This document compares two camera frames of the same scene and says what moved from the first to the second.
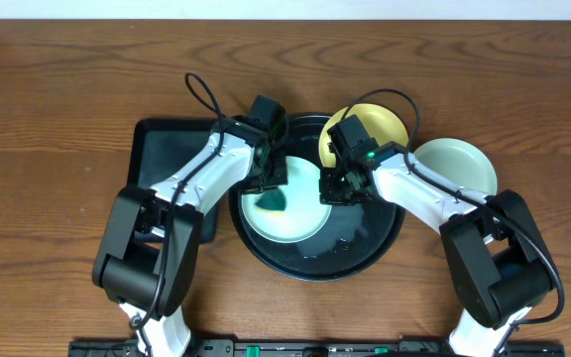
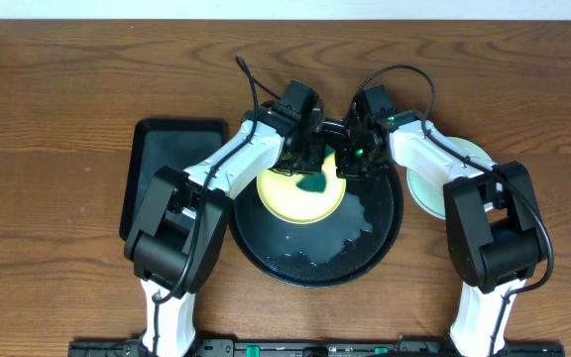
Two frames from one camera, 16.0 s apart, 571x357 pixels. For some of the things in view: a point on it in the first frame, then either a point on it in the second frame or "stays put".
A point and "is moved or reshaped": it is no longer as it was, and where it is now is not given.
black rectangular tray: (159, 146) stays put
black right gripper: (327, 193) -> (345, 169)
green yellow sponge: (272, 201) -> (313, 182)
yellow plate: (378, 121) is moved or reshaped
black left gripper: (271, 175) -> (300, 162)
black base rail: (312, 347) stays put
